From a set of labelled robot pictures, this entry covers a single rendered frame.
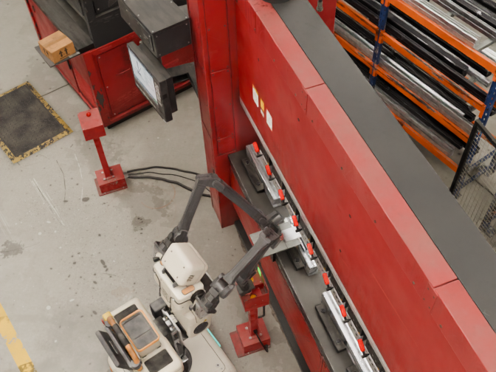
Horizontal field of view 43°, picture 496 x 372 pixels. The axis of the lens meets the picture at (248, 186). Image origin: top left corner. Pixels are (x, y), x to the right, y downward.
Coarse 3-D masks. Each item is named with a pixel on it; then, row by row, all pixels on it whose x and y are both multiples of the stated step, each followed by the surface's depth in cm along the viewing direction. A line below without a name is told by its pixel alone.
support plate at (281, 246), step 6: (288, 222) 391; (282, 228) 388; (288, 228) 388; (252, 234) 386; (258, 234) 386; (252, 240) 383; (282, 240) 383; (294, 240) 383; (282, 246) 380; (288, 246) 380; (294, 246) 380; (270, 252) 378; (276, 252) 378
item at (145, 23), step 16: (128, 0) 378; (144, 0) 378; (160, 0) 377; (128, 16) 383; (144, 16) 368; (160, 16) 368; (176, 16) 367; (144, 32) 371; (160, 32) 362; (176, 32) 369; (160, 48) 369; (176, 48) 377
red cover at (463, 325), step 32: (256, 0) 317; (256, 32) 320; (288, 32) 300; (288, 64) 288; (320, 96) 274; (320, 128) 273; (352, 128) 261; (352, 160) 251; (384, 192) 241; (384, 224) 239; (416, 224) 231; (416, 256) 223; (416, 288) 229; (448, 288) 215; (448, 320) 212; (480, 320) 207; (480, 352) 201
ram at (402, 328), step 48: (240, 48) 366; (240, 96) 402; (288, 96) 308; (288, 144) 333; (336, 192) 285; (336, 240) 306; (384, 240) 248; (384, 288) 265; (384, 336) 283; (432, 336) 233
